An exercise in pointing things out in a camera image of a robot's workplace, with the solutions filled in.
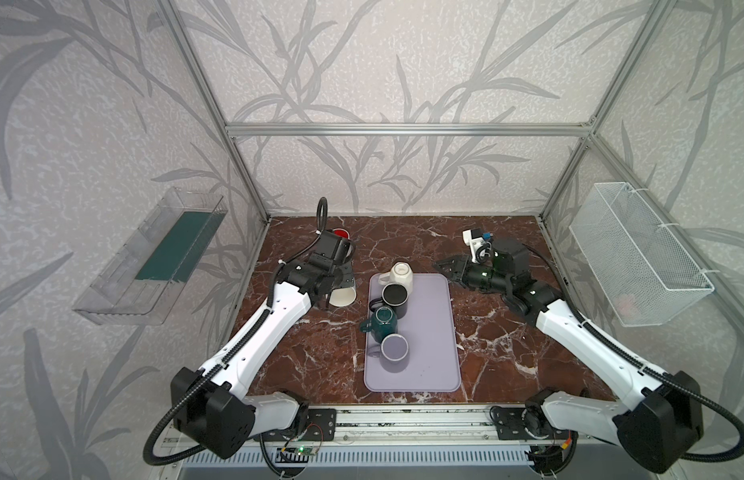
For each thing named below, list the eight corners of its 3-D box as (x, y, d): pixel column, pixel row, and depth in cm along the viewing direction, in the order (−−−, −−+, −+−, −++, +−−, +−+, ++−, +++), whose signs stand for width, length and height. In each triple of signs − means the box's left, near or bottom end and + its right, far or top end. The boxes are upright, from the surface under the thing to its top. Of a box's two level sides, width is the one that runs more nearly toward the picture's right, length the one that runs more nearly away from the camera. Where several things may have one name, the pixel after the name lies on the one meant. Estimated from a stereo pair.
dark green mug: (364, 346, 88) (361, 332, 80) (360, 327, 92) (357, 312, 83) (396, 337, 90) (397, 322, 81) (391, 319, 93) (391, 303, 85)
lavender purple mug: (371, 356, 86) (370, 346, 79) (384, 337, 90) (383, 325, 83) (398, 373, 83) (399, 364, 76) (410, 352, 87) (411, 341, 80)
